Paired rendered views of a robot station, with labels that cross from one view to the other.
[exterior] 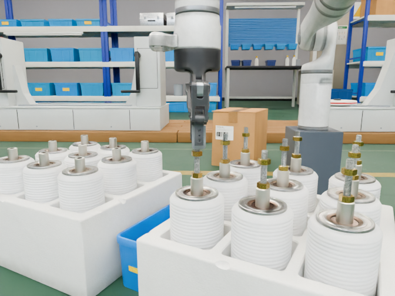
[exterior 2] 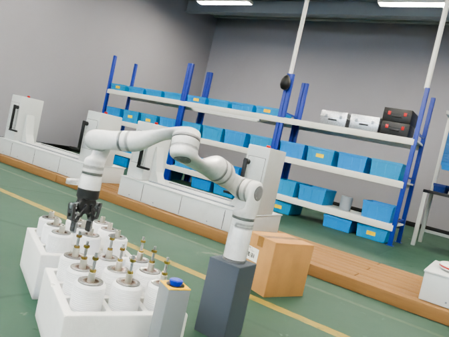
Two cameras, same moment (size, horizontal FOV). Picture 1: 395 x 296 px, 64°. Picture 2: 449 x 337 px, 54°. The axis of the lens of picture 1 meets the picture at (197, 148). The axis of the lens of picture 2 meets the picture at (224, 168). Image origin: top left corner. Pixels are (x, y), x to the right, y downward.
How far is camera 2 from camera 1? 129 cm
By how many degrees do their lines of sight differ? 31
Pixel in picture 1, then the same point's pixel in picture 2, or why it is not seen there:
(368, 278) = (79, 305)
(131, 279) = not seen: hidden behind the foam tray
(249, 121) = (270, 249)
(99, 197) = (61, 249)
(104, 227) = (55, 265)
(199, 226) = (62, 269)
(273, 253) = (69, 287)
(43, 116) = (160, 196)
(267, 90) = not seen: outside the picture
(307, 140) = (216, 265)
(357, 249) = (76, 289)
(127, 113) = (223, 212)
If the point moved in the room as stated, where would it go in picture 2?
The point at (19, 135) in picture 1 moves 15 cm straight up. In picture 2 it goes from (136, 206) to (140, 190)
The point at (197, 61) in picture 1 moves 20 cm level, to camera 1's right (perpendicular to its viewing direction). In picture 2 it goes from (79, 194) to (122, 209)
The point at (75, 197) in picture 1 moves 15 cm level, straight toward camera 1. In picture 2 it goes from (49, 243) to (27, 251)
